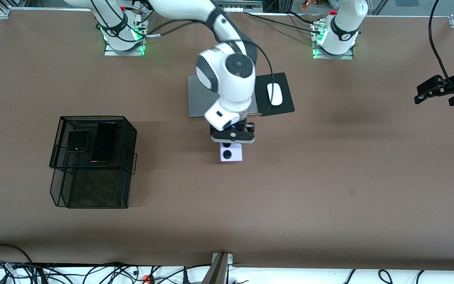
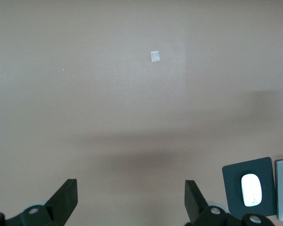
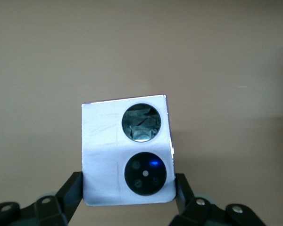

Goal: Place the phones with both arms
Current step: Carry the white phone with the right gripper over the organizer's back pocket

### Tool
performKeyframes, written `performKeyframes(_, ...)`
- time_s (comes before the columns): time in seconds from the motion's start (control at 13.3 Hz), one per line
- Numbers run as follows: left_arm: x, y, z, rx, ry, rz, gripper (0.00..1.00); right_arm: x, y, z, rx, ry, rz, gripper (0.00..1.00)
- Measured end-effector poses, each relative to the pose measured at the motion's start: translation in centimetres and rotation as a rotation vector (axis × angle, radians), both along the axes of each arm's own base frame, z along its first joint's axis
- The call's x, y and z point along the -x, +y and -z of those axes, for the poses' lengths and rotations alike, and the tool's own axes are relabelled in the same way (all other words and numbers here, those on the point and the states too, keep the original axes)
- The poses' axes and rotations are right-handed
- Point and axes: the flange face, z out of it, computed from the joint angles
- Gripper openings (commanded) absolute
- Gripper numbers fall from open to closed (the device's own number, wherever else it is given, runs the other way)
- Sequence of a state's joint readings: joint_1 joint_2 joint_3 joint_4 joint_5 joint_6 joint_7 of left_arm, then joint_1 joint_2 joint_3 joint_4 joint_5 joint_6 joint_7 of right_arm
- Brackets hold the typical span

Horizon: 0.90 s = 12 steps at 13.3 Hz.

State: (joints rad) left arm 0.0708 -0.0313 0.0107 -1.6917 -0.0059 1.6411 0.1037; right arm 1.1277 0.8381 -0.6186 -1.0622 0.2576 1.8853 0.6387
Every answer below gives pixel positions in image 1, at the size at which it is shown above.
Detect lilac flip phone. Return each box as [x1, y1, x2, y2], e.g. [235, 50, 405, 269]
[220, 142, 243, 162]

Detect long black smartphone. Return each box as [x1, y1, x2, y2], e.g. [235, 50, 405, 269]
[91, 122, 117, 163]

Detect small black flip phone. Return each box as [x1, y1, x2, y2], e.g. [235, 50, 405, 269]
[66, 130, 89, 152]

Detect white computer mouse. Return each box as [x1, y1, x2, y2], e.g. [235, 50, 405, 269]
[267, 83, 283, 106]

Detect black mouse pad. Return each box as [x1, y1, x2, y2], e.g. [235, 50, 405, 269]
[253, 72, 295, 117]

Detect silver laptop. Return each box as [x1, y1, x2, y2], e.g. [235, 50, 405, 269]
[188, 75, 259, 118]

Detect white power strip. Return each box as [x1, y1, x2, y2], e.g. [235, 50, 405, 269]
[215, 0, 263, 12]

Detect black mesh two-tier tray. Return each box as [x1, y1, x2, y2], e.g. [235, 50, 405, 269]
[49, 116, 138, 209]

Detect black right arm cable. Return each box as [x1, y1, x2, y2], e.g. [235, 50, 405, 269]
[144, 18, 274, 117]

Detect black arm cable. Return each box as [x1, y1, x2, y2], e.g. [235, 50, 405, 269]
[144, 18, 274, 117]
[429, 0, 454, 85]

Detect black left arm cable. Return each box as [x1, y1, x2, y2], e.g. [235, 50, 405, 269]
[429, 0, 454, 85]

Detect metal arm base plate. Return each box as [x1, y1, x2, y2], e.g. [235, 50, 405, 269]
[313, 43, 354, 60]
[104, 39, 145, 56]

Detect black table power cable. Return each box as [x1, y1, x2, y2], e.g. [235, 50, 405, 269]
[244, 12, 322, 34]

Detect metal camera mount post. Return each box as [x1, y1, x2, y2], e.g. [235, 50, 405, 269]
[201, 252, 233, 284]

